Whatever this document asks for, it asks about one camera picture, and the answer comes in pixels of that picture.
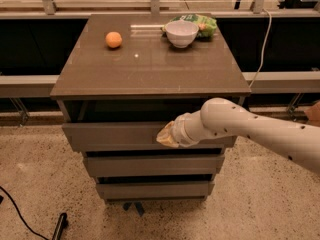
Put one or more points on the grey drawer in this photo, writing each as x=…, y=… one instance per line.
x=152, y=165
x=122, y=124
x=155, y=190

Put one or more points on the blue tape cross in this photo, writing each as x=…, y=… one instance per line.
x=138, y=206

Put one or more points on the grey drawer cabinet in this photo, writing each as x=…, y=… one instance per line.
x=146, y=64

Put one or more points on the green snack bag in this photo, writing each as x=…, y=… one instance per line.
x=207, y=25

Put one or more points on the white ceramic bowl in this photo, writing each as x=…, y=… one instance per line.
x=181, y=33

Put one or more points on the grey middle drawer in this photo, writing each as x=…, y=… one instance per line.
x=152, y=165

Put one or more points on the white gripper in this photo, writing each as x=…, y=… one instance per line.
x=180, y=131

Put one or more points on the grey top drawer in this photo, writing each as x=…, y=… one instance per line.
x=122, y=124

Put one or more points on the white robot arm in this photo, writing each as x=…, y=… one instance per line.
x=218, y=117

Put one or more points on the black cylindrical floor object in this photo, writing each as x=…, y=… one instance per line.
x=62, y=224

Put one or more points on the orange fruit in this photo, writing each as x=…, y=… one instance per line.
x=113, y=40

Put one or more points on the metal railing frame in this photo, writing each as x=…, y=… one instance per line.
x=217, y=8

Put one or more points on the grey bottom drawer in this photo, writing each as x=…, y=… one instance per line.
x=155, y=190

